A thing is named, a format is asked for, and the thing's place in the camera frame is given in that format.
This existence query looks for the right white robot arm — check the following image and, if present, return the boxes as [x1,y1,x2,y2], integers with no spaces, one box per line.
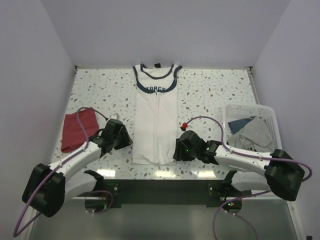
[173,130,305,202]

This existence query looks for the grey garment in basket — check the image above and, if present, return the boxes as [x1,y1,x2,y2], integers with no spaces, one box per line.
[227,117,276,153]

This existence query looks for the folded dark red tank top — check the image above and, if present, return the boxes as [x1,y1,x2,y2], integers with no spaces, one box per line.
[61,109,99,153]

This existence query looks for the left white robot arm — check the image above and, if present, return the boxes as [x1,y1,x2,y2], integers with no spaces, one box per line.
[22,118,133,218]

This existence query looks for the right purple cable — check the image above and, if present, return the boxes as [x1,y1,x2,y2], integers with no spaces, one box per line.
[186,115,313,240]

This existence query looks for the white printed tank top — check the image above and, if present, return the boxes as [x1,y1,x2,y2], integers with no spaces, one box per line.
[132,64,182,166]

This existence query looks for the blue garment in basket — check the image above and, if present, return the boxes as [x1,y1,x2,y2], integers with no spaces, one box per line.
[228,117,254,135]

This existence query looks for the white plastic laundry basket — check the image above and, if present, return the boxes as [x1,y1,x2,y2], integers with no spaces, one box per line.
[222,103,282,152]

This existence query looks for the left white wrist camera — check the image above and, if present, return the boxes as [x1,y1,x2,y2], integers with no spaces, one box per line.
[109,113,119,120]

